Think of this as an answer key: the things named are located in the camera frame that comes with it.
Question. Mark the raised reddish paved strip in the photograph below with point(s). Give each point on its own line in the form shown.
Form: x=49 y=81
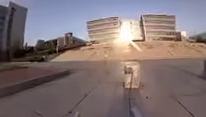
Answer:
x=18 y=78

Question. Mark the low brown building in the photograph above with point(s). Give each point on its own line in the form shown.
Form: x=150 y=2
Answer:
x=62 y=41

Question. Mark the low pale building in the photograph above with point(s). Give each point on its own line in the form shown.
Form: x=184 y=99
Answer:
x=203 y=35

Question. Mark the tall grey building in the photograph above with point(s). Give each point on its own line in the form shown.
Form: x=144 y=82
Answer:
x=6 y=30

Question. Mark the grey paved plaza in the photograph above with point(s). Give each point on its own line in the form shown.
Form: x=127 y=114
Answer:
x=92 y=91

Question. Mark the wide stone stairs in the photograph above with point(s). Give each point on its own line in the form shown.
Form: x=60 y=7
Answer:
x=144 y=50

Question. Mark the pale two-winged building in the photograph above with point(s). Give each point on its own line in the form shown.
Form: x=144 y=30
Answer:
x=103 y=29

